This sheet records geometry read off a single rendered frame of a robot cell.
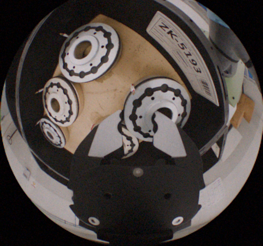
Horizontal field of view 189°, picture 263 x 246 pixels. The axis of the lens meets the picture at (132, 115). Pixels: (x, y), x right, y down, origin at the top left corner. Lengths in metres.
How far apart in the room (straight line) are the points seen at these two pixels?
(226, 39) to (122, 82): 0.25
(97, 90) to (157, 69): 0.11
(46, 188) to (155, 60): 3.59
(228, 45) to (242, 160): 3.22
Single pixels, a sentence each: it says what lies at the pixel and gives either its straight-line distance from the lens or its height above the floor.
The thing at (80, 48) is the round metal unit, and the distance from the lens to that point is 0.16.
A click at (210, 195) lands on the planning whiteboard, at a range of 3.23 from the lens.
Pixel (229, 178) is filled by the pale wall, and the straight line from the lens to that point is 3.23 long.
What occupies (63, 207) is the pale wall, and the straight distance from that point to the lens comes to 3.55.
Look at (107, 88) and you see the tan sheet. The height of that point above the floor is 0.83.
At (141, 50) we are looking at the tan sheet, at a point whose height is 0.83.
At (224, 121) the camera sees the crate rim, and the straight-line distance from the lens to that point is 0.15.
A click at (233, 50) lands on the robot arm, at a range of 0.25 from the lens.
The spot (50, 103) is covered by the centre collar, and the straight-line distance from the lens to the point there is 0.19.
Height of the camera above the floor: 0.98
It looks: 60 degrees down
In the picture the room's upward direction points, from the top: 175 degrees clockwise
